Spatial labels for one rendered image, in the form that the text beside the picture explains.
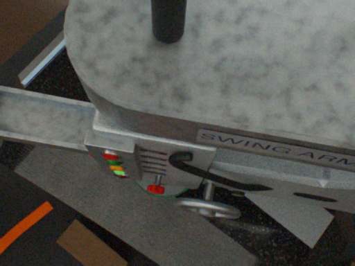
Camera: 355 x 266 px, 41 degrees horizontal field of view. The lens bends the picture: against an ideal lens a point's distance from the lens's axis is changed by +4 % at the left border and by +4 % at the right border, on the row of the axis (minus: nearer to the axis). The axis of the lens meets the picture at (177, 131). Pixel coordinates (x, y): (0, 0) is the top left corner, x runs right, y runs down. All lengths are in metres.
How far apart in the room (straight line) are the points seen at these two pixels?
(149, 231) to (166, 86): 1.00
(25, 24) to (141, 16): 2.00
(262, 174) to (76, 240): 1.34
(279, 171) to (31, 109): 0.66
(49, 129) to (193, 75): 0.70
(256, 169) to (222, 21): 0.35
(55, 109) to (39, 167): 0.45
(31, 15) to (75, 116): 1.43
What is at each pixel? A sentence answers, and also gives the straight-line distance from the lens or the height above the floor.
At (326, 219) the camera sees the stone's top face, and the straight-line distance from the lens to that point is 1.48.
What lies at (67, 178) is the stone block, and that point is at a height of 0.66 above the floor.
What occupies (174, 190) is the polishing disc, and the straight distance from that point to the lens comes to 1.35.
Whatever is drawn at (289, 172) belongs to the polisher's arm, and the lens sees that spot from 0.86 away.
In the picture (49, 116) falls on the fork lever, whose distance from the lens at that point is 1.22.
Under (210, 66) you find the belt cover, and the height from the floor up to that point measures 1.67.
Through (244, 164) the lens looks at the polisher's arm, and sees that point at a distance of 0.86.
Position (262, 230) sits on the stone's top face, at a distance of 1.42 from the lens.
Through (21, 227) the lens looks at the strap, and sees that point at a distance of 2.27.
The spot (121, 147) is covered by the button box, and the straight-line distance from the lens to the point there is 0.72.
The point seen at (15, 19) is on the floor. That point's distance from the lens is 2.60.
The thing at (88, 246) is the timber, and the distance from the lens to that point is 2.09.
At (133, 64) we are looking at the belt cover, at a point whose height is 1.67.
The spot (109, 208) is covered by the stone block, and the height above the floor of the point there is 0.66.
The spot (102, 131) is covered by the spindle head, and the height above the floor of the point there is 1.52.
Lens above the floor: 2.20
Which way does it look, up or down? 75 degrees down
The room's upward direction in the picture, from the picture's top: 7 degrees clockwise
